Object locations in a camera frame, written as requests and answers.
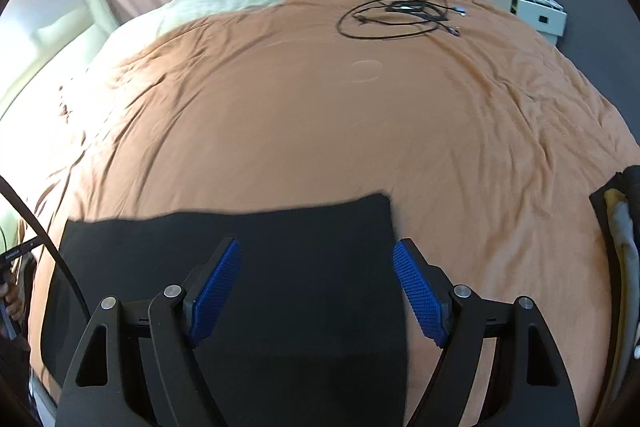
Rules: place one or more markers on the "person left hand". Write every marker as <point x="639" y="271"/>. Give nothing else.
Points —
<point x="10" y="294"/>

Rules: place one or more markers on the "black printed folded shirt stack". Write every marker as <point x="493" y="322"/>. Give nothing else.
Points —
<point x="616" y="205"/>

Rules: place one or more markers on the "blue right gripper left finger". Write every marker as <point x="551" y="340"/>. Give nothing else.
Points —
<point x="210" y="290"/>

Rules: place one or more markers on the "cream padded headboard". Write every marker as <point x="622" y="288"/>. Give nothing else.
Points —
<point x="24" y="54"/>

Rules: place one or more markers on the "white bedside cabinet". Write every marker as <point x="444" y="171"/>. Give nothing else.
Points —
<point x="545" y="16"/>

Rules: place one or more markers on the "orange-brown bed blanket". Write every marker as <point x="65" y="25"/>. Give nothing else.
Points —
<point x="487" y="139"/>

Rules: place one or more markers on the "black t-shirt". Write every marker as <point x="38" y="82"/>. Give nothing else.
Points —
<point x="312" y="334"/>

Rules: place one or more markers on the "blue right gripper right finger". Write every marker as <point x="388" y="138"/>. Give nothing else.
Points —
<point x="426" y="288"/>

